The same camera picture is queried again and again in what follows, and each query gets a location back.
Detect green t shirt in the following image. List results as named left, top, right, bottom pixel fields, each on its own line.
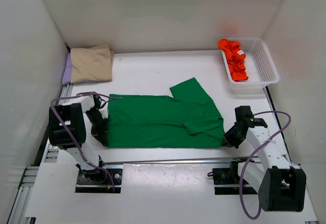
left=106, top=78, right=225, bottom=149

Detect purple t shirt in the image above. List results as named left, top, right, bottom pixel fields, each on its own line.
left=61, top=53, right=97, bottom=85

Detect beige t shirt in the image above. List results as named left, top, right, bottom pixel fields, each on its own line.
left=70, top=44, right=115, bottom=83

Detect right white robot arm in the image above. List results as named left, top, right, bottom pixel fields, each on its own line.
left=222, top=105, right=306, bottom=212

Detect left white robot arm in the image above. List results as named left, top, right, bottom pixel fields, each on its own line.
left=48, top=92, right=113, bottom=184

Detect white plastic basket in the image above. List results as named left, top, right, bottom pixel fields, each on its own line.
left=222, top=37, right=279, bottom=96

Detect orange t shirt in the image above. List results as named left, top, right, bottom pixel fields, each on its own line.
left=218, top=38, right=249, bottom=82

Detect white front board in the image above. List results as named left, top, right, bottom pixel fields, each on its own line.
left=24, top=162, right=319, bottom=222

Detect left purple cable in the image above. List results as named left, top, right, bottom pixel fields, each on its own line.
left=50, top=91, right=123, bottom=193

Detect purple cable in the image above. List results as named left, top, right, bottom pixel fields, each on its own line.
left=238, top=110, right=292, bottom=220
left=50, top=91, right=123, bottom=193

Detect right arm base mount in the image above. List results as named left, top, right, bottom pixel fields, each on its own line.
left=205, top=157, right=246, bottom=195

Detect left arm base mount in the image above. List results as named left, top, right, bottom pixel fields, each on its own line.
left=75, top=164, right=123, bottom=193

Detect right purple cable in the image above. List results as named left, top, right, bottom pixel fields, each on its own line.
left=238, top=110, right=292, bottom=220

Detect aluminium frame rail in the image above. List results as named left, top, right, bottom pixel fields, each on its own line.
left=7, top=53, right=291, bottom=224

